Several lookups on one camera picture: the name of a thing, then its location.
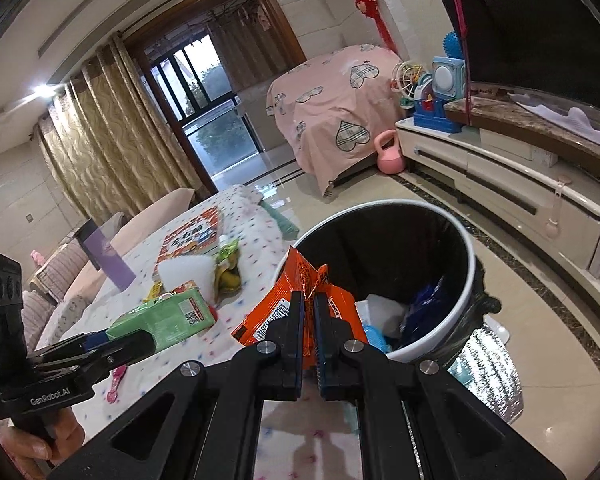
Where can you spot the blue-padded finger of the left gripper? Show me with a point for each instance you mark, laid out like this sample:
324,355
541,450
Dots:
129,349
76,350

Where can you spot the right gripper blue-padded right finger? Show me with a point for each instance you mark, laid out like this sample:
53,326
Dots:
416,421

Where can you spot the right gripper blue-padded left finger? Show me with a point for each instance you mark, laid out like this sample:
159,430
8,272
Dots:
199,422

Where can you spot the green snack box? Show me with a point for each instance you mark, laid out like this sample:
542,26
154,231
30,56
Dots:
170,319

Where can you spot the pink toy package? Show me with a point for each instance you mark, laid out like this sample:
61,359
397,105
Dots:
116,378

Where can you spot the white foam fruit net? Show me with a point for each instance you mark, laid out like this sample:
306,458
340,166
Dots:
200,269

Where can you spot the blue Oreo bag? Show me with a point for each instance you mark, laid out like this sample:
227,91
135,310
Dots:
428,309

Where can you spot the yellow snack wrapper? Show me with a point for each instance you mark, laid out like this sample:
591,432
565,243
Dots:
155,292

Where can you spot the red candy tube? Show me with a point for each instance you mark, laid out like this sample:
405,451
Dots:
191,285

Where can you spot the blue fish toy package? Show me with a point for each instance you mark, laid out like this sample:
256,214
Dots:
376,339

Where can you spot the white trash bin black liner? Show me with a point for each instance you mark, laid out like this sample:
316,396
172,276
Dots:
394,248

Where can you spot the person's left hand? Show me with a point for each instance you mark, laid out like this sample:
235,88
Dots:
26,450

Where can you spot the striped pillow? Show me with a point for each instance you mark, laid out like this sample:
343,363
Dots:
36,312
61,269

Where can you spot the purple thermos bottle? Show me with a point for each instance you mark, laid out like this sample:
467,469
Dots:
103,256

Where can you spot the pink plush toy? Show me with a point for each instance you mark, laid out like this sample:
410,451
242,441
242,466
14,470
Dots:
38,259

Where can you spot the gold foil pouch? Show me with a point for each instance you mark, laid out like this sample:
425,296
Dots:
227,281

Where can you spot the colourful children's book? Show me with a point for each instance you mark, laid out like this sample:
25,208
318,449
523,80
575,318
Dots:
198,235

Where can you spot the green drink pouch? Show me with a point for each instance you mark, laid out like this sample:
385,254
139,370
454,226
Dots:
227,256

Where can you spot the white floral tablecloth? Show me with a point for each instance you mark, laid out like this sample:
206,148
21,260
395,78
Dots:
307,439

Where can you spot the gold curtains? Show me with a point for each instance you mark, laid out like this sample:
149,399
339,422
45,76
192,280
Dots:
107,145

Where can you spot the white TV cabinet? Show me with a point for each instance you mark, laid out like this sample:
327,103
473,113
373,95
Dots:
556,208

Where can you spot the pink kettlebell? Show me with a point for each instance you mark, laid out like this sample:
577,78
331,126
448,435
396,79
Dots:
390,159

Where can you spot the pink heart-patterned cover furniture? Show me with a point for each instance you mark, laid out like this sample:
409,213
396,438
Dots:
331,108

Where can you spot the blue toy play set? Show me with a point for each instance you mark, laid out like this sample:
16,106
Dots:
429,110

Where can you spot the ferris wheel toy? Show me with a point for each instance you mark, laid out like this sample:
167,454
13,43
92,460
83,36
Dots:
404,81

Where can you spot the light blue toy speaker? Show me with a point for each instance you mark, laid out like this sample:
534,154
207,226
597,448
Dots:
448,78

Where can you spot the blue spiky ball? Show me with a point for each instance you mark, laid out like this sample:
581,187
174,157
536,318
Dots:
452,46

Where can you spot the black television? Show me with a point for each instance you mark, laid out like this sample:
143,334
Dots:
547,45

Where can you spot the pink hula hoop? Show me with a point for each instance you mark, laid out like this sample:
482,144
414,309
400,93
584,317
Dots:
460,35

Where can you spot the balcony door wooden frame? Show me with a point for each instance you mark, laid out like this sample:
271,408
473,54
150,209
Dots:
206,63

